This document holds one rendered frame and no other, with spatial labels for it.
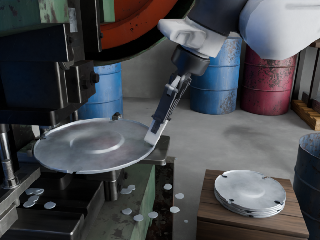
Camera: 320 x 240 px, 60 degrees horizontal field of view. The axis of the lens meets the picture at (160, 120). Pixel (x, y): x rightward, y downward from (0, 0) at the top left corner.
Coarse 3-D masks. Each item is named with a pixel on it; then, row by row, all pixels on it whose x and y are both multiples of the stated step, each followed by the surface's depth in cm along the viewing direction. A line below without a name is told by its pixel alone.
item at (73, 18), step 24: (72, 0) 60; (72, 24) 61; (72, 48) 59; (0, 72) 57; (24, 72) 56; (48, 72) 56; (72, 72) 58; (24, 96) 58; (48, 96) 57; (72, 96) 59
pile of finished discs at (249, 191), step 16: (224, 176) 130; (240, 176) 128; (256, 176) 128; (224, 192) 116; (240, 192) 115; (256, 192) 115; (272, 192) 116; (240, 208) 107; (256, 208) 106; (272, 208) 106
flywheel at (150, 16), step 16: (128, 0) 91; (144, 0) 90; (160, 0) 86; (176, 0) 86; (128, 16) 92; (144, 16) 88; (160, 16) 88; (112, 32) 91; (128, 32) 91; (144, 32) 90
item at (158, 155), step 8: (160, 136) 72; (168, 136) 72; (160, 144) 67; (168, 144) 68; (152, 152) 63; (160, 152) 63; (144, 160) 60; (152, 160) 60; (160, 160) 60; (88, 176) 66; (96, 176) 66; (104, 176) 65; (112, 176) 65; (120, 176) 70; (112, 184) 66; (120, 184) 71; (112, 192) 67; (112, 200) 67
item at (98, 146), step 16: (64, 128) 76; (80, 128) 76; (96, 128) 76; (112, 128) 76; (128, 128) 75; (144, 128) 75; (48, 144) 67; (64, 144) 67; (80, 144) 65; (96, 144) 65; (112, 144) 65; (128, 144) 66; (48, 160) 59; (64, 160) 59; (80, 160) 59; (96, 160) 59; (112, 160) 59; (128, 160) 59
